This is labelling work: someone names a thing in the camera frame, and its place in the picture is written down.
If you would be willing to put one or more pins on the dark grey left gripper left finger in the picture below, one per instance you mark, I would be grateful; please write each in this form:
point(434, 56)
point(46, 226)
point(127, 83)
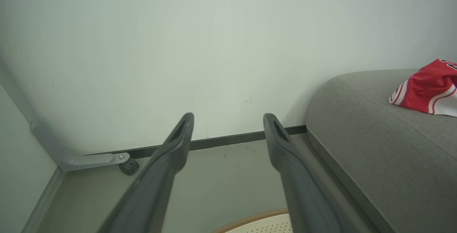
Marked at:
point(153, 186)

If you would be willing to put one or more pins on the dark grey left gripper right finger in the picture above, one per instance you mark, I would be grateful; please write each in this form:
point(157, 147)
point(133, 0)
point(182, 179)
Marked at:
point(303, 190)

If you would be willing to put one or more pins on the red jersey with navy number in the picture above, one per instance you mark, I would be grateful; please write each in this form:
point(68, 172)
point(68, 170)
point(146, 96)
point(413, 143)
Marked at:
point(425, 90)

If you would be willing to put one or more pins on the cream perforated laundry basket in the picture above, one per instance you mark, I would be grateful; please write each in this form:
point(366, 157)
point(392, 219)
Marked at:
point(264, 226)

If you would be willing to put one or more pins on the black caster wheel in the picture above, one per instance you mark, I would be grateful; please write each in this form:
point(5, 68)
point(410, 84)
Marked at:
point(129, 166)

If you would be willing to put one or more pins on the grey fabric sofa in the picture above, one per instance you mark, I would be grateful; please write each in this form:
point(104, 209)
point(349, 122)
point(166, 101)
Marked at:
point(392, 161)

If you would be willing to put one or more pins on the grey metal frame tube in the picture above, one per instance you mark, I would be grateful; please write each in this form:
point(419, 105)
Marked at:
point(93, 161)

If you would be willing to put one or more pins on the black wall baseboard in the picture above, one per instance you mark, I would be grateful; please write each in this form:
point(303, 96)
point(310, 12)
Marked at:
point(221, 142)

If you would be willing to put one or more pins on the grey wall skirting strip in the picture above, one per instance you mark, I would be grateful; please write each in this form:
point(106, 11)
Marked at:
point(43, 204)

